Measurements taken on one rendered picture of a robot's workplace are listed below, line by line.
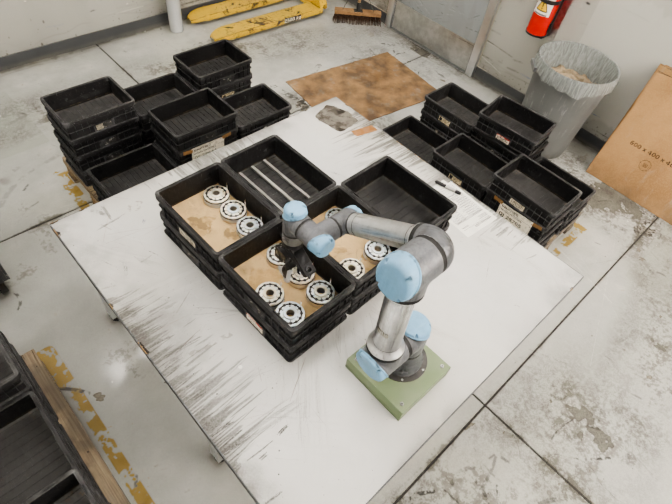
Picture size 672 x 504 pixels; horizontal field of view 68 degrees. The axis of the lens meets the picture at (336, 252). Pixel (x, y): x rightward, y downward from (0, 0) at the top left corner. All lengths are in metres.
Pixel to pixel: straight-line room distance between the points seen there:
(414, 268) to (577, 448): 1.81
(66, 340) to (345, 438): 1.61
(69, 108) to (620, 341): 3.39
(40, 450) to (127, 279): 0.67
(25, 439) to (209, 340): 0.76
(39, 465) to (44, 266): 1.29
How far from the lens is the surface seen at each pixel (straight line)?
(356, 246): 1.95
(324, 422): 1.72
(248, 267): 1.85
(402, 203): 2.16
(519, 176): 3.09
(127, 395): 2.59
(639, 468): 2.96
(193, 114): 3.11
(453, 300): 2.06
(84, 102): 3.31
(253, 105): 3.37
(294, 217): 1.52
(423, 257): 1.21
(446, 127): 3.47
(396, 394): 1.73
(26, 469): 2.18
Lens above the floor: 2.31
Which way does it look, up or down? 51 degrees down
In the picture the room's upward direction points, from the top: 10 degrees clockwise
